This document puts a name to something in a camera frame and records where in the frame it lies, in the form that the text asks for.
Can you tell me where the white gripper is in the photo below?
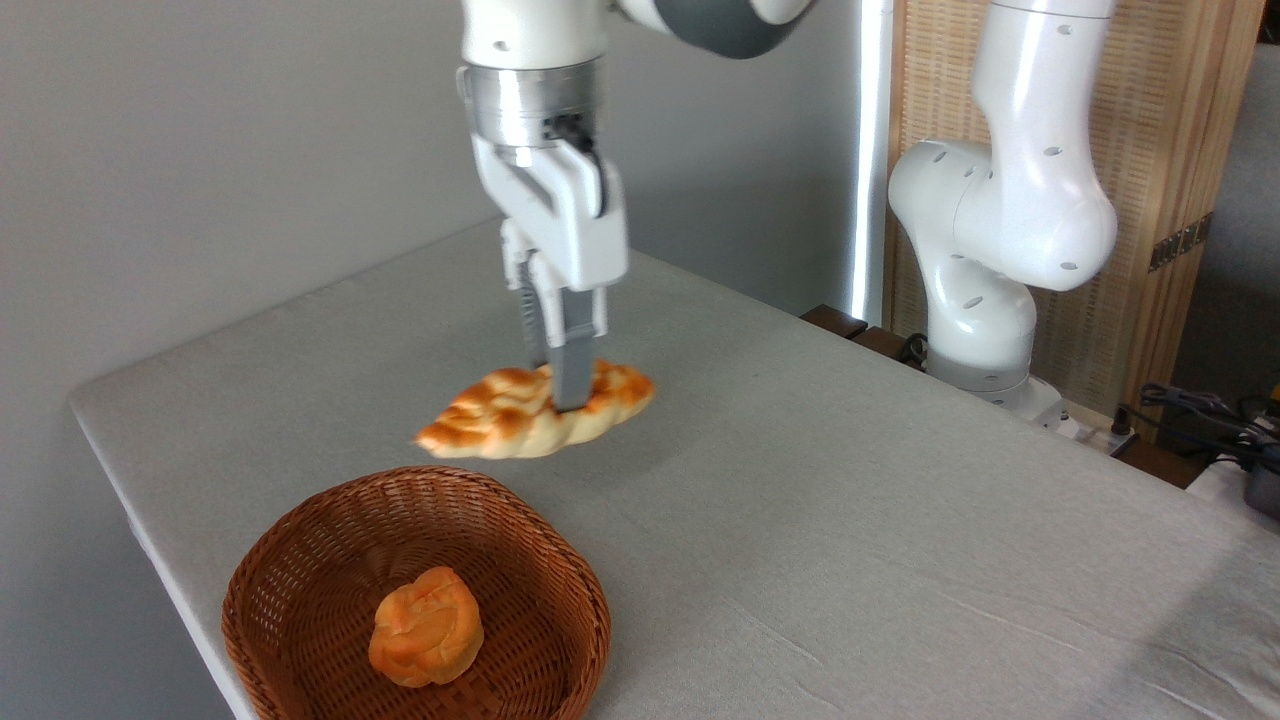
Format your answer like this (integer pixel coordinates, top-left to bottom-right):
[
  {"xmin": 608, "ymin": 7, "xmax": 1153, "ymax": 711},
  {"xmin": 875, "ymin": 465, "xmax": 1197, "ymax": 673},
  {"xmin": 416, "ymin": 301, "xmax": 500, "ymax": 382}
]
[{"xmin": 469, "ymin": 134, "xmax": 630, "ymax": 414}]

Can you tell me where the long braided bread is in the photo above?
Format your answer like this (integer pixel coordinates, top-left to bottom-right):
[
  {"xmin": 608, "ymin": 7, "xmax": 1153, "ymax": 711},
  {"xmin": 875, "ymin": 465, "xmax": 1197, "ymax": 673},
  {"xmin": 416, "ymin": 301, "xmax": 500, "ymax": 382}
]
[{"xmin": 413, "ymin": 359, "xmax": 658, "ymax": 461}]

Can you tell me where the brown wicker basket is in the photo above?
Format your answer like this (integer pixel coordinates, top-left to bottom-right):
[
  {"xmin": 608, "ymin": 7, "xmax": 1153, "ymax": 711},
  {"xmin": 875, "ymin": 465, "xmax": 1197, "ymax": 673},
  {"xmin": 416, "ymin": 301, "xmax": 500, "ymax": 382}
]
[{"xmin": 221, "ymin": 465, "xmax": 612, "ymax": 720}]

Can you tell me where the round orange bread roll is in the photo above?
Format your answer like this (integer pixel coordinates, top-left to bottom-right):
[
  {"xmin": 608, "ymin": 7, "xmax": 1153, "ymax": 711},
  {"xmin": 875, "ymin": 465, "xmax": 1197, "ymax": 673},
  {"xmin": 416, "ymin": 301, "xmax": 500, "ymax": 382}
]
[{"xmin": 368, "ymin": 566, "xmax": 485, "ymax": 689}]

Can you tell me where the dark brown wooden block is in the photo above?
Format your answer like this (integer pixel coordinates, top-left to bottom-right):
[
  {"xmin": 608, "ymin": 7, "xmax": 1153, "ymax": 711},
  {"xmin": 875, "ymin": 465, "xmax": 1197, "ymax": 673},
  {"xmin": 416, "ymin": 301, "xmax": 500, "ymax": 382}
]
[{"xmin": 800, "ymin": 304, "xmax": 927, "ymax": 372}]

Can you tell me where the grey tablecloth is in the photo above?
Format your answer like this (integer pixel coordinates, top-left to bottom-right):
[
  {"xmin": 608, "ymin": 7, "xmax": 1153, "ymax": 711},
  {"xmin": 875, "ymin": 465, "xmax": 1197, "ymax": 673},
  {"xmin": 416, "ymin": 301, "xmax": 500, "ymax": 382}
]
[{"xmin": 68, "ymin": 218, "xmax": 1280, "ymax": 720}]

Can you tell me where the dark metal screen hinge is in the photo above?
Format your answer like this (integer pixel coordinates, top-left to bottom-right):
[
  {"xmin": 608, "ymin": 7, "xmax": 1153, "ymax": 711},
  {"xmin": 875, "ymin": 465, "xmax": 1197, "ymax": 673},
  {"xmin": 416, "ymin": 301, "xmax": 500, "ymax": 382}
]
[{"xmin": 1148, "ymin": 212, "xmax": 1215, "ymax": 273}]

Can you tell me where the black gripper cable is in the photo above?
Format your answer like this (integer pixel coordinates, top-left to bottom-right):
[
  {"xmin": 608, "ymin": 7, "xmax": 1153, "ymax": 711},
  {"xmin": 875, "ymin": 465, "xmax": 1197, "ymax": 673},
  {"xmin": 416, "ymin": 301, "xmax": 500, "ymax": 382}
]
[{"xmin": 545, "ymin": 113, "xmax": 609, "ymax": 219}]

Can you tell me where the black cable bundle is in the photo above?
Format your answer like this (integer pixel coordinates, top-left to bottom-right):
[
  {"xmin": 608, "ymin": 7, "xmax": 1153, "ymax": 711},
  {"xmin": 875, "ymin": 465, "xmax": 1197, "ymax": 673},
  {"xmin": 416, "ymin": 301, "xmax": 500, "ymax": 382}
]
[{"xmin": 1113, "ymin": 382, "xmax": 1280, "ymax": 473}]

